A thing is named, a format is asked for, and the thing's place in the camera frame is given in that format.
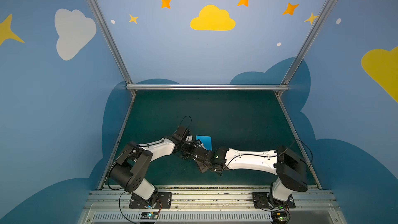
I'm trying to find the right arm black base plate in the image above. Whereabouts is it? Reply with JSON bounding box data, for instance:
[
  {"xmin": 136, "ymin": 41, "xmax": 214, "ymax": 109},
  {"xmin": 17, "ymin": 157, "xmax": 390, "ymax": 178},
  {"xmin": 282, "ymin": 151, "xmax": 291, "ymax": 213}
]
[{"xmin": 252, "ymin": 192, "xmax": 296, "ymax": 211}]

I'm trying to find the left slanted aluminium post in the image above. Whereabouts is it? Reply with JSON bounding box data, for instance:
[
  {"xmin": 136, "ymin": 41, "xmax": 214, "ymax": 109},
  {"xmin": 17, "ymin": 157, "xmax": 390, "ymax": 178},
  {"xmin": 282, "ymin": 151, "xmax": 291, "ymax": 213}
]
[{"xmin": 86, "ymin": 0, "xmax": 133, "ymax": 86}]

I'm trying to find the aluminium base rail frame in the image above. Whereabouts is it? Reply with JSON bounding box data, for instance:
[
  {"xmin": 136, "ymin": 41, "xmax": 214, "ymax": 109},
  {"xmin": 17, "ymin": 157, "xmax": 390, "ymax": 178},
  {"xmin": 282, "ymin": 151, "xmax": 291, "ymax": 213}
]
[{"xmin": 78, "ymin": 185, "xmax": 347, "ymax": 224}]

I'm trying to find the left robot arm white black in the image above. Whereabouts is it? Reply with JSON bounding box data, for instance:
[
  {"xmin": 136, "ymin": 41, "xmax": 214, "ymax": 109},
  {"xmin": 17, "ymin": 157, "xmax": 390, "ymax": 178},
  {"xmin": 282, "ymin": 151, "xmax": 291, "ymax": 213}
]
[{"xmin": 107, "ymin": 126, "xmax": 204, "ymax": 207}]

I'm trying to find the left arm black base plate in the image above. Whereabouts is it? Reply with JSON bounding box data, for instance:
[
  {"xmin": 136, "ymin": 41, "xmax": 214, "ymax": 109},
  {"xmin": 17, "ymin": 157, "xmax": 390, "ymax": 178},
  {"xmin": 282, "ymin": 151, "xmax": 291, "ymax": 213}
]
[{"xmin": 129, "ymin": 192, "xmax": 172, "ymax": 209}]

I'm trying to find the blue square paper sheet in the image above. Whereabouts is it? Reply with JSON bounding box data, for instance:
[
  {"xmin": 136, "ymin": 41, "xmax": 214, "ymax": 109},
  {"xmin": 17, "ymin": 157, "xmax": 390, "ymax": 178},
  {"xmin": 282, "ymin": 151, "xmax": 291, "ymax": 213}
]
[{"xmin": 196, "ymin": 135, "xmax": 212, "ymax": 150}]

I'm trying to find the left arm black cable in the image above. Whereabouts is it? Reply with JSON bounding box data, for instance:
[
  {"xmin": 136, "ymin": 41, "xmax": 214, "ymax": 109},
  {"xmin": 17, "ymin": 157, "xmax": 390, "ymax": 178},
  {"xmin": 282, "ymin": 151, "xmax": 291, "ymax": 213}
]
[{"xmin": 107, "ymin": 115, "xmax": 193, "ymax": 224}]

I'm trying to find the slanted aluminium post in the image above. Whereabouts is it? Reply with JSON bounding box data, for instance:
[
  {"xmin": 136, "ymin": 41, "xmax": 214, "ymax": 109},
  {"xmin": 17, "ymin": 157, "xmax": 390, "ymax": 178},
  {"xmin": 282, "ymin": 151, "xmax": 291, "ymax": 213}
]
[
  {"xmin": 281, "ymin": 0, "xmax": 338, "ymax": 90},
  {"xmin": 86, "ymin": 0, "xmax": 133, "ymax": 86}
]

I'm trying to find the left green circuit board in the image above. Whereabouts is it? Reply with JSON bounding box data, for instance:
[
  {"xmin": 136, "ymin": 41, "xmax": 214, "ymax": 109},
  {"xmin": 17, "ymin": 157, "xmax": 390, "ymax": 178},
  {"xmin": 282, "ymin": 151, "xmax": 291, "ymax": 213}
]
[{"xmin": 141, "ymin": 212, "xmax": 159, "ymax": 220}]

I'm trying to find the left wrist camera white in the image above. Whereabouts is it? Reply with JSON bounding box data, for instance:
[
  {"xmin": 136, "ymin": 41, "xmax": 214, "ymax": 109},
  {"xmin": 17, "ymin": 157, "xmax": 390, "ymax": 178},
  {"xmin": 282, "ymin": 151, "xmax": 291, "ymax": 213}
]
[{"xmin": 184, "ymin": 134, "xmax": 193, "ymax": 142}]

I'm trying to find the green circuit board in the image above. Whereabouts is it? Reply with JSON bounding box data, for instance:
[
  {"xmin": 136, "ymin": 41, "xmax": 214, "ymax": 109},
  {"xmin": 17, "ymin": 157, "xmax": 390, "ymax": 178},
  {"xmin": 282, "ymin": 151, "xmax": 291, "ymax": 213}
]
[
  {"xmin": 271, "ymin": 212, "xmax": 289, "ymax": 224},
  {"xmin": 141, "ymin": 212, "xmax": 159, "ymax": 220}
]

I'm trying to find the right slanted aluminium post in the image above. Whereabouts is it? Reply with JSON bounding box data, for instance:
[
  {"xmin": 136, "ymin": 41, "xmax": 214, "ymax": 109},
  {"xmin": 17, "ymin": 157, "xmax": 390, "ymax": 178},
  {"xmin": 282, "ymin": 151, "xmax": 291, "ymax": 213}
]
[{"xmin": 281, "ymin": 0, "xmax": 338, "ymax": 90}]

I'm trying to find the back horizontal aluminium bar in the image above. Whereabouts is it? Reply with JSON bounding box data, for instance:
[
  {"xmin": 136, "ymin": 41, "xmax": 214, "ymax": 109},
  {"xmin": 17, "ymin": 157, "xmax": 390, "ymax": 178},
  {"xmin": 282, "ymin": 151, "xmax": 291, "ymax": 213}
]
[{"xmin": 126, "ymin": 84, "xmax": 289, "ymax": 91}]

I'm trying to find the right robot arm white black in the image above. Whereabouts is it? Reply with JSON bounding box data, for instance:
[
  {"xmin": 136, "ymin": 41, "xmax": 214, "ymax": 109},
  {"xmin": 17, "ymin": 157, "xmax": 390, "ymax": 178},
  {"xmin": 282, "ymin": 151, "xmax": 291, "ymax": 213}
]
[{"xmin": 190, "ymin": 146, "xmax": 308, "ymax": 209}]

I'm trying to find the right green circuit board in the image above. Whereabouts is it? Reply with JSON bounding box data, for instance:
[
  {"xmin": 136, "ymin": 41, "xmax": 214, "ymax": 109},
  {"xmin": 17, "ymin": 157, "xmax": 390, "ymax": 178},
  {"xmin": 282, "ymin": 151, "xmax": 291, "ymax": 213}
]
[{"xmin": 271, "ymin": 212, "xmax": 289, "ymax": 224}]

